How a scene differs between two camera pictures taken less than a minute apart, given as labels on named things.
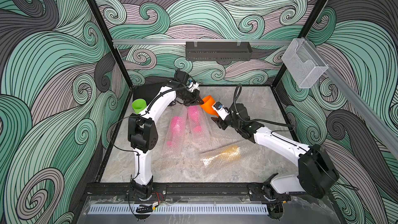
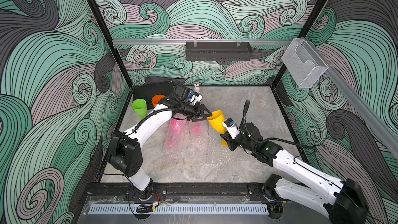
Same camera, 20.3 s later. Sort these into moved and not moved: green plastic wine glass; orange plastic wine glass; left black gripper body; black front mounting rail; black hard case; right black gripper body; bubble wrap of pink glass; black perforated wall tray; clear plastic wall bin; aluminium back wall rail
Moved: right black gripper body; left black gripper body; orange plastic wine glass
Not moved: green plastic wine glass; bubble wrap of pink glass; clear plastic wall bin; black front mounting rail; aluminium back wall rail; black hard case; black perforated wall tray
